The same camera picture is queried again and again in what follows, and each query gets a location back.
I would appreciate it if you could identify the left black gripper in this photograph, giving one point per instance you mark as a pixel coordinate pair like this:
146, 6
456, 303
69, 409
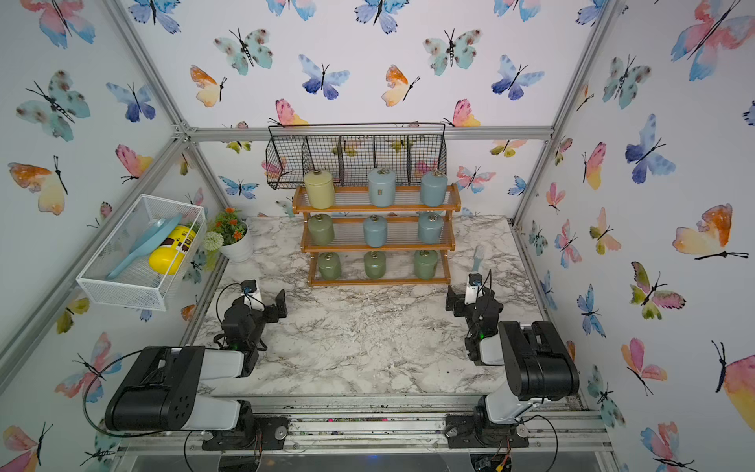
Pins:
269, 310

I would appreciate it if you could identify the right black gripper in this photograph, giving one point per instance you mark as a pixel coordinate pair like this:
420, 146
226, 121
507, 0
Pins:
462, 303

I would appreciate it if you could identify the green canister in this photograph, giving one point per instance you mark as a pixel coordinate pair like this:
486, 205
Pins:
321, 230
375, 264
425, 264
329, 266

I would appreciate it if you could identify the yellow tea canister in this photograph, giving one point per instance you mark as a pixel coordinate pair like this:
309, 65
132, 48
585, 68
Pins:
320, 189

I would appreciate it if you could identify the light blue canister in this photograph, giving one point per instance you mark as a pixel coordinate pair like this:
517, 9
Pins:
382, 187

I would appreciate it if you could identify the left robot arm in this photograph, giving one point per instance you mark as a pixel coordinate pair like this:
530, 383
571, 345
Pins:
160, 393

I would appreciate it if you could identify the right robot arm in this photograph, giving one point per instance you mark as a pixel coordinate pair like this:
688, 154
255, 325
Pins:
538, 368

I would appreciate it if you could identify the wooden three-tier shelf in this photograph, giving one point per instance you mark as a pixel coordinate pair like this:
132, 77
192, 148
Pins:
356, 243

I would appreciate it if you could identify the light blue brush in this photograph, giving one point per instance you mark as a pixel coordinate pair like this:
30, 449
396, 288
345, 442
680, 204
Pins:
479, 255

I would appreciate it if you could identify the potted flower plant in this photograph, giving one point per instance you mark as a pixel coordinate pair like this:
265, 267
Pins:
229, 235

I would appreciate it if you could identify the yellow toy bottle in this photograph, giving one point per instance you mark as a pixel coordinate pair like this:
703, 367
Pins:
170, 254

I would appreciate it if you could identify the teal dustpan scoop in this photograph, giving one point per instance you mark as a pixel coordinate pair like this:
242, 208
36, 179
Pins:
151, 239

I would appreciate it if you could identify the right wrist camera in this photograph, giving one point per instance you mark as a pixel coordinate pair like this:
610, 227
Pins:
474, 288

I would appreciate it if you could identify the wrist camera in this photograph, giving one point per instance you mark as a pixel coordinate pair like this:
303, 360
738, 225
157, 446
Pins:
252, 290
474, 288

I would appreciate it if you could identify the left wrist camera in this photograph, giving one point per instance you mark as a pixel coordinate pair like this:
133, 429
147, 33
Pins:
252, 290

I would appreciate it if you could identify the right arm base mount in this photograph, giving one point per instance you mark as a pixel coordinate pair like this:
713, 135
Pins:
469, 431

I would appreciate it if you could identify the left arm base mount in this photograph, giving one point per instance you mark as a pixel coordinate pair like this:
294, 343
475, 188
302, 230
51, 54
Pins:
263, 434

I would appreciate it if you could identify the white wire basket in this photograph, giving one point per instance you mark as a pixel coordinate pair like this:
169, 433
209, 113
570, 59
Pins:
139, 287

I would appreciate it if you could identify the black wire basket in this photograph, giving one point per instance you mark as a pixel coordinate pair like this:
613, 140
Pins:
349, 152

